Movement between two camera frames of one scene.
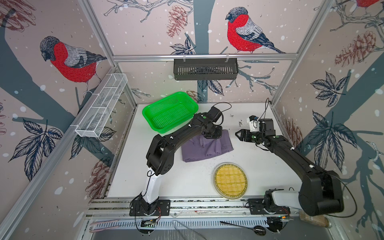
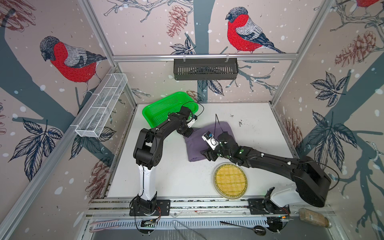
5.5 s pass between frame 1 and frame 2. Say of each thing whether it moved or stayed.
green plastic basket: stayed
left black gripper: moved
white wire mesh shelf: stayed
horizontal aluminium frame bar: stayed
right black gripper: moved
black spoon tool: stayed
